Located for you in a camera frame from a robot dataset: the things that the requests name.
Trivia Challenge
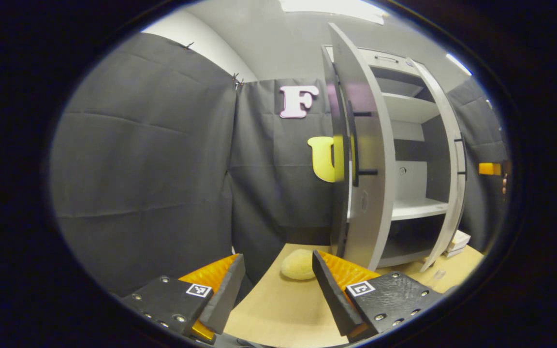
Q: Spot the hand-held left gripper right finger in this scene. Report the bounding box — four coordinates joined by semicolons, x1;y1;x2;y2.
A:
312;250;446;343

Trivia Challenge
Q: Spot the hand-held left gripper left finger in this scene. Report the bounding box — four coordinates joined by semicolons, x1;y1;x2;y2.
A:
121;254;246;344

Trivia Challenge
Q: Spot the large ceiling light panel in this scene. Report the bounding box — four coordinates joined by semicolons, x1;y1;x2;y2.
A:
278;0;385;25

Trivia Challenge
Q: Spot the grey cabinet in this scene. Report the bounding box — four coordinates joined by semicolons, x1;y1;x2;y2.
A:
322;45;458;269

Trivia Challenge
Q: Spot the pale yellow sponge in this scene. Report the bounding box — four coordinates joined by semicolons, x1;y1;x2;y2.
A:
280;248;317;281

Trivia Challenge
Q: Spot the grey cabinet door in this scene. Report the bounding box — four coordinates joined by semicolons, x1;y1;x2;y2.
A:
328;22;397;271
407;58;468;272

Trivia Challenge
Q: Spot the black door handle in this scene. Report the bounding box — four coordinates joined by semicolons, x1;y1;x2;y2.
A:
454;138;468;175
346;99;379;187

